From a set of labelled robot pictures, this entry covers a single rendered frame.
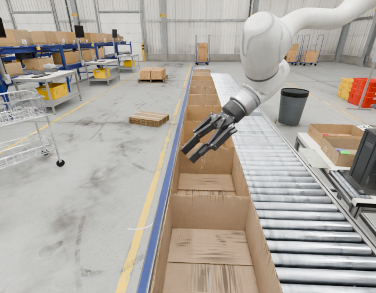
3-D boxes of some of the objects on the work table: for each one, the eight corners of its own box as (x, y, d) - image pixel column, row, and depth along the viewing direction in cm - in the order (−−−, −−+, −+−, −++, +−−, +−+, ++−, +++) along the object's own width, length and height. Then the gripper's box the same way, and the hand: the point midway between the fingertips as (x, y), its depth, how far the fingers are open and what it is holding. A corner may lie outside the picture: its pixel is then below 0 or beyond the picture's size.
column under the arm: (379, 172, 147) (400, 126, 133) (409, 198, 124) (438, 145, 109) (337, 170, 150) (353, 124, 135) (359, 195, 127) (381, 142, 112)
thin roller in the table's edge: (357, 200, 125) (358, 197, 124) (333, 172, 150) (334, 170, 149) (360, 200, 125) (361, 197, 124) (336, 173, 150) (337, 170, 149)
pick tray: (396, 171, 149) (403, 157, 145) (334, 166, 155) (339, 153, 150) (372, 151, 174) (376, 140, 170) (319, 148, 180) (323, 136, 175)
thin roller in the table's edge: (352, 199, 126) (353, 197, 125) (329, 172, 151) (330, 170, 150) (355, 200, 125) (357, 197, 125) (332, 172, 150) (333, 170, 149)
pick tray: (369, 148, 179) (374, 137, 175) (319, 146, 183) (323, 135, 178) (350, 134, 205) (353, 124, 200) (307, 133, 208) (309, 122, 204)
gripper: (260, 125, 70) (206, 177, 69) (226, 107, 84) (180, 150, 83) (252, 108, 65) (194, 164, 64) (217, 92, 79) (169, 138, 78)
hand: (193, 149), depth 73 cm, fingers open, 5 cm apart
